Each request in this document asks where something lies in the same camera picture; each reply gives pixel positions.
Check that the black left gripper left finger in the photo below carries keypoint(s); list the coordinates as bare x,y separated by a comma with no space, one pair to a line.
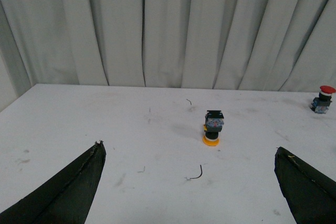
66,197

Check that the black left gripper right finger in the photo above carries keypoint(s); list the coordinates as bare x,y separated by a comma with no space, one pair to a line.
309,193

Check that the yellow push button switch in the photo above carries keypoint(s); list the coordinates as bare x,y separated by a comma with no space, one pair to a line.
214,121

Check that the white curtain backdrop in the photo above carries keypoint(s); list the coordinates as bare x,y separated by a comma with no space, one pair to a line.
266,45

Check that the red push button switch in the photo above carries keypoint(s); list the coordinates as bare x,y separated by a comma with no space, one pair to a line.
320,104

